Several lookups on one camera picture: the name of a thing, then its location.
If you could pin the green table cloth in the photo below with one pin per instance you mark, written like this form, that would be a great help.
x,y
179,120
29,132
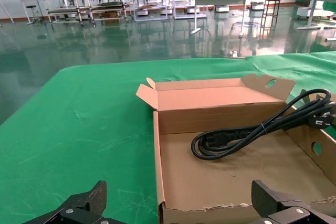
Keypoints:
x,y
78,129

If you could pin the black round stool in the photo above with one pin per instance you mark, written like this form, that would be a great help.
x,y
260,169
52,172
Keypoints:
x,y
32,6

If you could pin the pipe frame workbench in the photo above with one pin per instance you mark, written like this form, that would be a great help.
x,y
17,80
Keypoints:
x,y
78,9

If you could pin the white box robot base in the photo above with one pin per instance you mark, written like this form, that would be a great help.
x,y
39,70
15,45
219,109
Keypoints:
x,y
256,5
221,9

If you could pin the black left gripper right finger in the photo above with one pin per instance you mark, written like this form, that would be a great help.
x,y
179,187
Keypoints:
x,y
278,208

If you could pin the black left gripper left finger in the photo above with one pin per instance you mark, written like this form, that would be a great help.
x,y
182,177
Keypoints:
x,y
84,208

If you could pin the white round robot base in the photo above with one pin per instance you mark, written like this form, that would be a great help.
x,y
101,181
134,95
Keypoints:
x,y
315,12

